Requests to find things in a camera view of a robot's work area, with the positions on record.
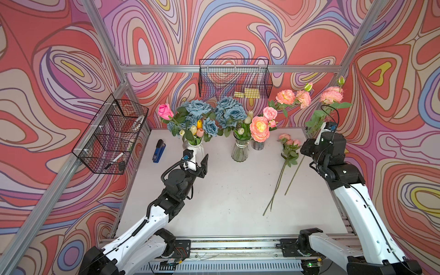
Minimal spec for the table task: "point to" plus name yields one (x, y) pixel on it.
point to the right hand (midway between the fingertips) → (308, 144)
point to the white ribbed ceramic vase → (198, 150)
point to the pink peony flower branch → (288, 156)
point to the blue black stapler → (160, 149)
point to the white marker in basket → (114, 160)
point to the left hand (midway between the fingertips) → (203, 153)
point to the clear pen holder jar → (257, 145)
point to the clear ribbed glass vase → (240, 152)
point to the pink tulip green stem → (200, 132)
